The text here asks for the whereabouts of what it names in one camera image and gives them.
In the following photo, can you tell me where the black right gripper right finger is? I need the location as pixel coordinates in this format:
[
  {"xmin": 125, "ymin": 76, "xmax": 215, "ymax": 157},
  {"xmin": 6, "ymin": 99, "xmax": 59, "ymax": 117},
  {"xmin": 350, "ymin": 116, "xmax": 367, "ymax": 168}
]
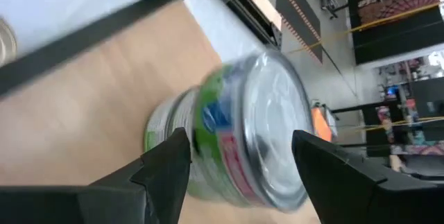
[{"xmin": 291, "ymin": 128, "xmax": 444, "ymax": 224}]

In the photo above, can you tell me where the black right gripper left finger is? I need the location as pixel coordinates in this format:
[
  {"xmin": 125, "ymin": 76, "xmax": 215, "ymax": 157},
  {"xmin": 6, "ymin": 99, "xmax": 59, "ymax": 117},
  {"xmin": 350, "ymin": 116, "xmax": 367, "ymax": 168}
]
[{"xmin": 0, "ymin": 126, "xmax": 192, "ymax": 224}]

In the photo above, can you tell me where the green label tuna can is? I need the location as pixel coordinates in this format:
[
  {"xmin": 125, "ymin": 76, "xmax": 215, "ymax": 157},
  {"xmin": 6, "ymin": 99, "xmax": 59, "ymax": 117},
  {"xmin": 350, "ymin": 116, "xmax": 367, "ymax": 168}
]
[
  {"xmin": 192, "ymin": 47, "xmax": 315, "ymax": 214},
  {"xmin": 143, "ymin": 87, "xmax": 202, "ymax": 159}
]

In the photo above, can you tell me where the blue label salmon can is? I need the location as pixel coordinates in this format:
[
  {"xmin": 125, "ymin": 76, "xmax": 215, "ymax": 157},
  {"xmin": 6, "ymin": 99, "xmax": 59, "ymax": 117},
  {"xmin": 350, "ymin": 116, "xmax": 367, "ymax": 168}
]
[{"xmin": 0, "ymin": 16, "xmax": 18, "ymax": 68}]

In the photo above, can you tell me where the orange folder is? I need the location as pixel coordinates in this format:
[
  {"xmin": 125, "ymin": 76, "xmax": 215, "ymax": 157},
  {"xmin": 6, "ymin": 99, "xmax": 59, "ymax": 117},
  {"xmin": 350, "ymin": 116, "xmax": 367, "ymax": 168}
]
[{"xmin": 309, "ymin": 103, "xmax": 334, "ymax": 142}]

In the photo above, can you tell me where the black partition panel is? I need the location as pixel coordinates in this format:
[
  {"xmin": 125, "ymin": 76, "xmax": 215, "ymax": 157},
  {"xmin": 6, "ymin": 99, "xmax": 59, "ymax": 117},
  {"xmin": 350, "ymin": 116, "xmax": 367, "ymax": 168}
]
[{"xmin": 350, "ymin": 7, "xmax": 444, "ymax": 66}]

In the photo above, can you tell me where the black mat orange striped edge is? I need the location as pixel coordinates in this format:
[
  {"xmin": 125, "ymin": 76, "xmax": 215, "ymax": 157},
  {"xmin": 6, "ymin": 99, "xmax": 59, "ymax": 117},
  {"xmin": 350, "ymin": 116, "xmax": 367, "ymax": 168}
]
[{"xmin": 275, "ymin": 0, "xmax": 324, "ymax": 64}]

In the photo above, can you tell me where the yellow cable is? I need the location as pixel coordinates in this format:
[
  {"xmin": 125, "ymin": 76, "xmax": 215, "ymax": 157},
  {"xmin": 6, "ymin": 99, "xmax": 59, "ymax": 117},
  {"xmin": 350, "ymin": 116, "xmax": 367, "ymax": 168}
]
[
  {"xmin": 364, "ymin": 114, "xmax": 444, "ymax": 132},
  {"xmin": 287, "ymin": 1, "xmax": 444, "ymax": 54}
]

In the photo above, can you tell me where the wooden shelf with black frame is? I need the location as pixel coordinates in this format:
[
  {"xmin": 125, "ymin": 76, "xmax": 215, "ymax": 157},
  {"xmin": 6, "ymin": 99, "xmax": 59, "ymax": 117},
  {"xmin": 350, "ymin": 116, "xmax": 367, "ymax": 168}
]
[{"xmin": 0, "ymin": 0, "xmax": 322, "ymax": 224}]

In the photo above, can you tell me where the black aluminium table frame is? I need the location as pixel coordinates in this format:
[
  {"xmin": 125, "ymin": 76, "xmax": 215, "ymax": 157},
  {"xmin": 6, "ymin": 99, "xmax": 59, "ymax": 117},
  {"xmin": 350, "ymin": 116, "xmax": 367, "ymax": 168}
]
[{"xmin": 207, "ymin": 0, "xmax": 282, "ymax": 50}]

